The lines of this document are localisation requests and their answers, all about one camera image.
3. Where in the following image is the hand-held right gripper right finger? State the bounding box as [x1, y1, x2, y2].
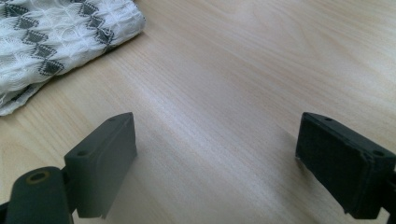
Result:
[295, 111, 396, 220]

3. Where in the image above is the white cloth with grey diamonds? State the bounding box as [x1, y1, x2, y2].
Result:
[0, 0, 147, 117]

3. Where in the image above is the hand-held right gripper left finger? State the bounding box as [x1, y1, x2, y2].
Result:
[64, 111, 138, 219]

